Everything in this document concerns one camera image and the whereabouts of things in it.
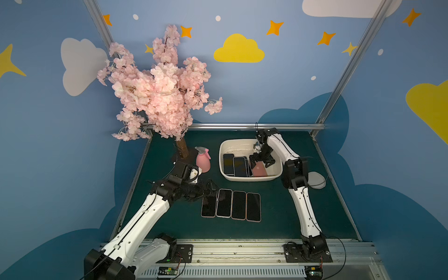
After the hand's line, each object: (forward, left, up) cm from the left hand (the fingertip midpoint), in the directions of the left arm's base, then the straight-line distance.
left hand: (212, 189), depth 76 cm
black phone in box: (+25, -7, -16) cm, 31 cm away
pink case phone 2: (-2, -20, -15) cm, 25 cm away
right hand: (+24, -27, -16) cm, 39 cm away
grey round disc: (+16, -58, -17) cm, 63 cm away
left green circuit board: (-29, +17, -18) cm, 38 cm away
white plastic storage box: (+38, -18, -17) cm, 45 cm away
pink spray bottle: (+21, +7, -7) cm, 23 cm away
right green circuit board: (-28, -45, -19) cm, 56 cm away
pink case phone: (0, -13, -18) cm, 22 cm away
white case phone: (0, -5, -18) cm, 19 cm away
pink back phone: (+22, -26, -17) cm, 38 cm away
